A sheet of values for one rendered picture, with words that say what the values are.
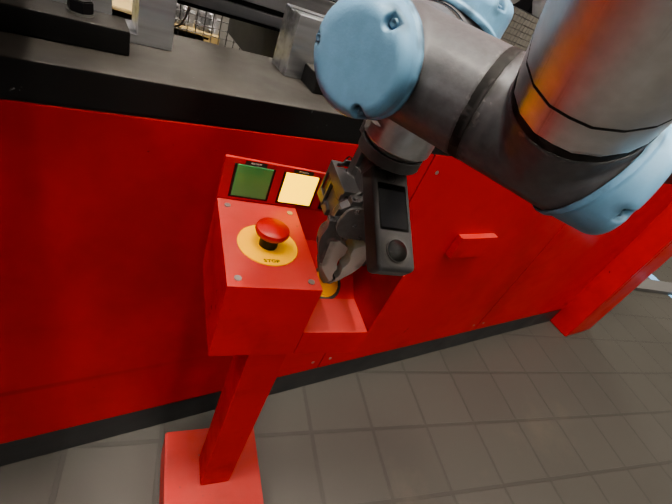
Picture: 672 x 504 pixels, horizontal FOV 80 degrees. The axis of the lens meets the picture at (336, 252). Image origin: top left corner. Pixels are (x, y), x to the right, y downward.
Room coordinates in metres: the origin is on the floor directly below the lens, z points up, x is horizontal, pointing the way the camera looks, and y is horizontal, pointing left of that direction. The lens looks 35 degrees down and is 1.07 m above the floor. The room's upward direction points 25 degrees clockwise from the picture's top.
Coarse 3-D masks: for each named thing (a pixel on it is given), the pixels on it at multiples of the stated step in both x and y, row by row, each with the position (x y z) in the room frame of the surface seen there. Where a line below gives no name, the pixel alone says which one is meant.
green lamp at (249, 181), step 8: (240, 168) 0.42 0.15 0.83; (248, 168) 0.43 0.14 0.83; (256, 168) 0.43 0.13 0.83; (264, 168) 0.44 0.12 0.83; (240, 176) 0.42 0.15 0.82; (248, 176) 0.43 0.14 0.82; (256, 176) 0.43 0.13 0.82; (264, 176) 0.44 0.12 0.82; (240, 184) 0.42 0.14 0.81; (248, 184) 0.43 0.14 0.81; (256, 184) 0.43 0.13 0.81; (264, 184) 0.44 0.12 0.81; (232, 192) 0.42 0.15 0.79; (240, 192) 0.42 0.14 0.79; (248, 192) 0.43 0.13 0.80; (256, 192) 0.44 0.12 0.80; (264, 192) 0.44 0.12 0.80
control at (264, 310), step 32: (224, 160) 0.41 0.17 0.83; (256, 160) 0.43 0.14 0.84; (224, 192) 0.42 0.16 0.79; (224, 224) 0.37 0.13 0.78; (288, 224) 0.43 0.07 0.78; (224, 256) 0.32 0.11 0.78; (224, 288) 0.29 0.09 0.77; (256, 288) 0.30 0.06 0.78; (288, 288) 0.32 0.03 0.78; (320, 288) 0.34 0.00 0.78; (352, 288) 0.44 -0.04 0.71; (384, 288) 0.40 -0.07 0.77; (224, 320) 0.29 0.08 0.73; (256, 320) 0.30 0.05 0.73; (288, 320) 0.32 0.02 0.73; (320, 320) 0.37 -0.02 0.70; (352, 320) 0.39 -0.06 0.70; (224, 352) 0.29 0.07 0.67; (256, 352) 0.31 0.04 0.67; (288, 352) 0.33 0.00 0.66; (320, 352) 0.36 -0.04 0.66
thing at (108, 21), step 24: (0, 0) 0.39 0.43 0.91; (24, 0) 0.42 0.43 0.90; (48, 0) 0.45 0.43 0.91; (0, 24) 0.39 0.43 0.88; (24, 24) 0.40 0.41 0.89; (48, 24) 0.42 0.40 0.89; (72, 24) 0.43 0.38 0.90; (96, 24) 0.45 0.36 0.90; (120, 24) 0.48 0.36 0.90; (96, 48) 0.45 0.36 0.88; (120, 48) 0.47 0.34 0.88
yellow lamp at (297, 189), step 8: (288, 176) 0.45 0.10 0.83; (296, 176) 0.46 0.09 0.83; (304, 176) 0.46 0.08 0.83; (288, 184) 0.45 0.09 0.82; (296, 184) 0.46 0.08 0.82; (304, 184) 0.47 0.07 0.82; (312, 184) 0.47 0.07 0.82; (280, 192) 0.45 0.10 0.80; (288, 192) 0.46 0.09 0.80; (296, 192) 0.46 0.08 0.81; (304, 192) 0.47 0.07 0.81; (312, 192) 0.47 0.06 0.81; (280, 200) 0.45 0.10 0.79; (288, 200) 0.46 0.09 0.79; (296, 200) 0.46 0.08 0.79; (304, 200) 0.47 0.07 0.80
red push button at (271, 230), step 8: (256, 224) 0.36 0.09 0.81; (264, 224) 0.36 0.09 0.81; (272, 224) 0.37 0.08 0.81; (280, 224) 0.38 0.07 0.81; (256, 232) 0.36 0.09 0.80; (264, 232) 0.35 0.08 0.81; (272, 232) 0.36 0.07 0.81; (280, 232) 0.36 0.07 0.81; (288, 232) 0.37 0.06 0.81; (264, 240) 0.35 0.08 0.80; (272, 240) 0.35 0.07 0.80; (280, 240) 0.36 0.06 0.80; (264, 248) 0.36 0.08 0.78; (272, 248) 0.36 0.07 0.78
